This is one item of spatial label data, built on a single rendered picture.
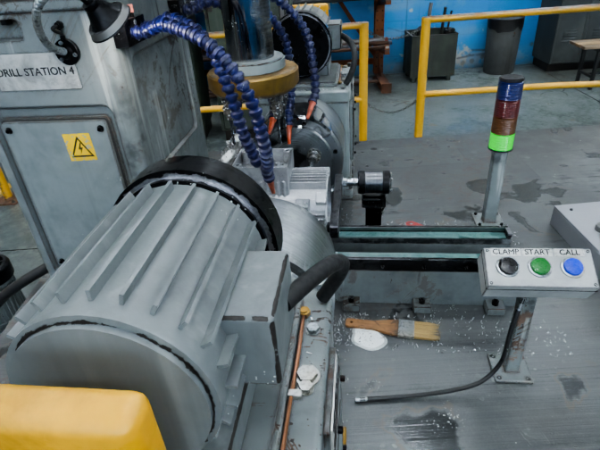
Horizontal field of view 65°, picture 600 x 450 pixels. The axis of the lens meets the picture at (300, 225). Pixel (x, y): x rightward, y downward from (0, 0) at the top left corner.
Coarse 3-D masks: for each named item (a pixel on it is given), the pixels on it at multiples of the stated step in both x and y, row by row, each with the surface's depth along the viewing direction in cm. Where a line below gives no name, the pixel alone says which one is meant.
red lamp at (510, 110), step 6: (498, 102) 119; (504, 102) 117; (510, 102) 117; (516, 102) 117; (498, 108) 119; (504, 108) 118; (510, 108) 118; (516, 108) 118; (498, 114) 120; (504, 114) 119; (510, 114) 119; (516, 114) 119
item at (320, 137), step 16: (304, 96) 132; (304, 112) 121; (320, 112) 125; (336, 112) 134; (304, 128) 120; (320, 128) 120; (336, 128) 126; (256, 144) 124; (272, 144) 123; (288, 144) 123; (304, 144) 122; (320, 144) 122; (336, 144) 122; (304, 160) 125; (320, 160) 124; (336, 160) 124
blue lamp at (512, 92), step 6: (498, 84) 118; (504, 84) 116; (510, 84) 115; (516, 84) 115; (522, 84) 115; (498, 90) 118; (504, 90) 116; (510, 90) 116; (516, 90) 115; (498, 96) 118; (504, 96) 117; (510, 96) 116; (516, 96) 116
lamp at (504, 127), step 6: (498, 120) 121; (504, 120) 120; (510, 120) 119; (516, 120) 120; (492, 126) 123; (498, 126) 121; (504, 126) 120; (510, 126) 120; (492, 132) 124; (498, 132) 122; (504, 132) 121; (510, 132) 121
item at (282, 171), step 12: (240, 156) 106; (276, 156) 107; (288, 156) 102; (240, 168) 99; (252, 168) 99; (276, 168) 98; (288, 168) 100; (276, 180) 100; (288, 180) 100; (276, 192) 101; (288, 192) 101
